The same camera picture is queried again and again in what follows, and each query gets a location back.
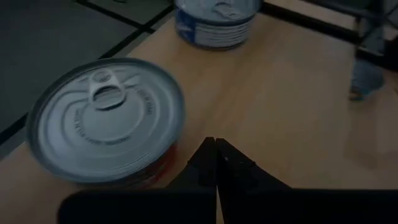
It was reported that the wooden shelf black frame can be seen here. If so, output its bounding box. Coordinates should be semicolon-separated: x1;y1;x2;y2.
0;0;398;224

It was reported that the blue white-label tuna can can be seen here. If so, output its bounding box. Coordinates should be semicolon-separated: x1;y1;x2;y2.
173;0;264;50

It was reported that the red albacore tuna can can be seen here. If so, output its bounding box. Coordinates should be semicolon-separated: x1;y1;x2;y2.
26;57;186;189

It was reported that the teal yellowfin tuna can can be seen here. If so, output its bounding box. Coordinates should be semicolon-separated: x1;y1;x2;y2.
349;58;386;102

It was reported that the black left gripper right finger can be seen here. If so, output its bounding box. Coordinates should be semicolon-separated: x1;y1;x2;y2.
216;138;398;224

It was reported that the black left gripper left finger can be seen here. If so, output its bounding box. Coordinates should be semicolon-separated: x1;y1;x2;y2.
57;136;218;224

